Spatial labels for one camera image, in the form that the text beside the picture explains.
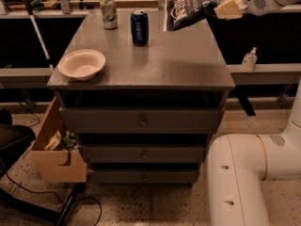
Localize wooden box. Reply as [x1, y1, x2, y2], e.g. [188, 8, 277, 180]
[31, 98, 87, 183]

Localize hand sanitizer bottle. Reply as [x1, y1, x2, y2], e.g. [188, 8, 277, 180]
[241, 47, 257, 71]

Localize blue pepsi can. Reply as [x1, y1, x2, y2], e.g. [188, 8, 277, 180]
[131, 9, 149, 46]

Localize black chair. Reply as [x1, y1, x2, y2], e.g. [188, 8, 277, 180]
[0, 109, 36, 178]

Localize snack packets in box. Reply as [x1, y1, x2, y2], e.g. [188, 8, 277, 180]
[43, 130, 77, 151]

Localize green white soda can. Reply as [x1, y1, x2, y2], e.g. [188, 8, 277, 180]
[100, 0, 118, 29]

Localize black floor cable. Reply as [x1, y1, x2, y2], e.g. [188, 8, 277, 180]
[0, 160, 103, 226]

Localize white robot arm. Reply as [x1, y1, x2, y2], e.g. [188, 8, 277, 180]
[207, 0, 301, 226]

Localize white pole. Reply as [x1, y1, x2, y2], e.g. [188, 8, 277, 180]
[22, 0, 55, 73]

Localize white paper bowl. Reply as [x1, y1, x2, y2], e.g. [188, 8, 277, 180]
[57, 50, 106, 81]

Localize blue chip bag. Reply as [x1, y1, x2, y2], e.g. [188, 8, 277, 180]
[164, 0, 219, 32]

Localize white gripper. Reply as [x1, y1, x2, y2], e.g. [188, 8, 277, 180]
[214, 0, 277, 20]

